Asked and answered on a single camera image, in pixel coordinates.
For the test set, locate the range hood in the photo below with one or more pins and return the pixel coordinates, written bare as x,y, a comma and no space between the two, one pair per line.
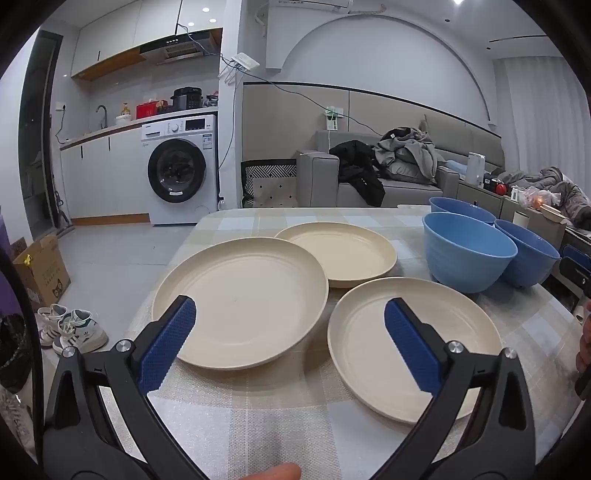
180,46

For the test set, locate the wooden box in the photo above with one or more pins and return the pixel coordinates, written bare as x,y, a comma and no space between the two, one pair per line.
553,213

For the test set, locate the white sneaker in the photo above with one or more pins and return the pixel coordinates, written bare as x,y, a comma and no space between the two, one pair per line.
83,334
51,323

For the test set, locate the blue bowl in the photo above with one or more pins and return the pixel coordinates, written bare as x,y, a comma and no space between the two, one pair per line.
461,258
531,258
461,210

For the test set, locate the red round object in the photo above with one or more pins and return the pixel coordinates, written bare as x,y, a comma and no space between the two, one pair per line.
499,187

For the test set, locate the white air conditioner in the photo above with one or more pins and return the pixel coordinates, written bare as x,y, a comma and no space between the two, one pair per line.
309,3

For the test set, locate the yellow bottle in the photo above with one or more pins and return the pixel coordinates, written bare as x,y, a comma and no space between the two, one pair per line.
125,110

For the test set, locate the white washing machine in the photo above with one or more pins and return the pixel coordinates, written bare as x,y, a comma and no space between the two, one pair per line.
178,168

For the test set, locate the plastic bag with orange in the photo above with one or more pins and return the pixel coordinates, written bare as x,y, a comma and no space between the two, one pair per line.
535,197

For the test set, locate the black jacket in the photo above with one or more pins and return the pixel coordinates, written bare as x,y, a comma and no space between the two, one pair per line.
360,170

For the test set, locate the black white patterned cushion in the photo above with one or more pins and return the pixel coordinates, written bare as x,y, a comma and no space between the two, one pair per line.
272,184

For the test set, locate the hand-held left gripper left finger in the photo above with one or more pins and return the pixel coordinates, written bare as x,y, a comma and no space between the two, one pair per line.
168,341

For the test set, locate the white wall router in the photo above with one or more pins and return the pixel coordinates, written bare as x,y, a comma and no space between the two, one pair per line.
244,62

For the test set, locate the cardboard box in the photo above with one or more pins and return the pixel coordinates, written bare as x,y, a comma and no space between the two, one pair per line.
44,277

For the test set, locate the marble coffee table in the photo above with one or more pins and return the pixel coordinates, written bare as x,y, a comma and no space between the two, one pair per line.
413,207

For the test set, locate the cream round plate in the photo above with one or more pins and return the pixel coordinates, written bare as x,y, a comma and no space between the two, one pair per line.
240,295
341,251
360,350

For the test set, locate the light blue pillow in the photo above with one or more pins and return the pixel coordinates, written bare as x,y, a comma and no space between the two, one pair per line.
455,164

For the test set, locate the white upper cabinets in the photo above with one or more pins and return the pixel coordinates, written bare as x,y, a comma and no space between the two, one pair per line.
115,32

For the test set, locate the person's right hand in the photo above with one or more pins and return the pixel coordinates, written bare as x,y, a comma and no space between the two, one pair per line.
586,346

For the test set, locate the wall socket charger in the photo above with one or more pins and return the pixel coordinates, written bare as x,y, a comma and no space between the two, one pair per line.
333,119

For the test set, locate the white cup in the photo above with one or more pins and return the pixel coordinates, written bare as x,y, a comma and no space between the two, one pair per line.
520,218

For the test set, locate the grey side cabinet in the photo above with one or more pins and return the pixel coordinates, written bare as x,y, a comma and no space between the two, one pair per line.
475,198

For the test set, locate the white base cabinets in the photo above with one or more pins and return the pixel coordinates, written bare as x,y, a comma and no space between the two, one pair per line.
101,180

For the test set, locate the white curtain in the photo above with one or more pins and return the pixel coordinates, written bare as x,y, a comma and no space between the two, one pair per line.
545,115

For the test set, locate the black pressure cooker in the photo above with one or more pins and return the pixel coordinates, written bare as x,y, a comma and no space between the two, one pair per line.
187,99

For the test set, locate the kitchen faucet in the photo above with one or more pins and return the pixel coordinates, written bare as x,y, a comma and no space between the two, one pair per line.
104,115

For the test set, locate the purple plastic bag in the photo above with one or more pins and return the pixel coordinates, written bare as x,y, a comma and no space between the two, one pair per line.
5,267

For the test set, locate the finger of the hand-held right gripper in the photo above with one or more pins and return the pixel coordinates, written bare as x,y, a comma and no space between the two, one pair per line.
579,272

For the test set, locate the white counter bowl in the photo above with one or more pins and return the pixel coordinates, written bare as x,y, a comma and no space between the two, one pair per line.
124,119

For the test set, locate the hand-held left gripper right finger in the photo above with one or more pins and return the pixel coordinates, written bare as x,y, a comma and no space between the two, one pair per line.
413,346

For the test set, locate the black bag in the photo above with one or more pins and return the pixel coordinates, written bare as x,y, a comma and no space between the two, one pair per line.
14,355

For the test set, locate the dark glass door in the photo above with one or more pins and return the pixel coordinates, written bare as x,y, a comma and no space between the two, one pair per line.
39,138

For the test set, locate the grey hoodie pile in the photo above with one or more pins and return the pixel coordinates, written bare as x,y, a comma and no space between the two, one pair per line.
411,152

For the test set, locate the stick vacuum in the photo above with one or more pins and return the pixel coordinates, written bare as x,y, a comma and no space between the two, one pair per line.
62,212

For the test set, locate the grey blanket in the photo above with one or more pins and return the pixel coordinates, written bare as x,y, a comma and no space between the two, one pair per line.
568,189

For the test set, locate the red box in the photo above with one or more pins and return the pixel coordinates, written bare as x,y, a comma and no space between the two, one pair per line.
147,110

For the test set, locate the person's left hand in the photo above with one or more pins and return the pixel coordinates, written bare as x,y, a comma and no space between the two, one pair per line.
277,473

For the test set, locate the grey sofa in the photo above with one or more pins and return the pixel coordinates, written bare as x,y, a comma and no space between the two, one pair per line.
318,180

